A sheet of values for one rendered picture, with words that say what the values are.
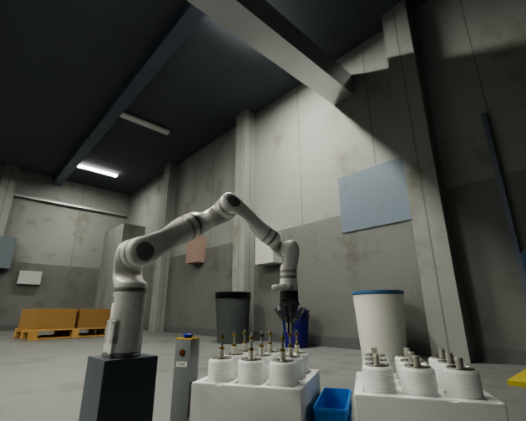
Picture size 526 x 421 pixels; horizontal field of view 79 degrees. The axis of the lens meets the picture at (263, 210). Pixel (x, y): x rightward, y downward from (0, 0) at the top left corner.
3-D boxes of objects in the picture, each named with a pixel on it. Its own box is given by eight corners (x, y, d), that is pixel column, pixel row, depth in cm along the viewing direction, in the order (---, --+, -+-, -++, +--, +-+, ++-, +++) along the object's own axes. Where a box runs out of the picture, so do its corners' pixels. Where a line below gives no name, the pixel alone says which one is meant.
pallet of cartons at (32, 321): (22, 341, 483) (28, 308, 497) (12, 337, 549) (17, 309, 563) (115, 336, 575) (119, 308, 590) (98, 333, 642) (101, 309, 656)
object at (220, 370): (234, 409, 118) (235, 356, 123) (231, 418, 108) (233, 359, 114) (208, 409, 118) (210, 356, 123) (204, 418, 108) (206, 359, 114)
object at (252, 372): (240, 412, 115) (241, 357, 120) (266, 413, 113) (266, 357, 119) (233, 420, 106) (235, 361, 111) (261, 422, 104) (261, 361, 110)
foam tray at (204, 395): (303, 458, 95) (300, 389, 100) (187, 442, 106) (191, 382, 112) (321, 418, 130) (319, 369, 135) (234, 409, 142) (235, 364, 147)
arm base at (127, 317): (111, 358, 82) (120, 291, 87) (99, 355, 88) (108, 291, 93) (146, 355, 88) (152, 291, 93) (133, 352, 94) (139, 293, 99)
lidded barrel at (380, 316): (423, 357, 293) (413, 291, 311) (393, 363, 264) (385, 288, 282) (376, 352, 330) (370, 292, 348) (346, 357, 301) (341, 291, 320)
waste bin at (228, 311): (258, 342, 442) (258, 292, 462) (228, 345, 408) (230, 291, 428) (235, 340, 478) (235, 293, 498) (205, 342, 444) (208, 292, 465)
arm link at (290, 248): (302, 276, 128) (291, 279, 136) (300, 240, 133) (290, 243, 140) (287, 276, 125) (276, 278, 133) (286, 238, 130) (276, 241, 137)
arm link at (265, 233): (280, 224, 133) (268, 234, 138) (228, 185, 127) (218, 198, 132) (275, 239, 126) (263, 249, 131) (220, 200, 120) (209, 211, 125)
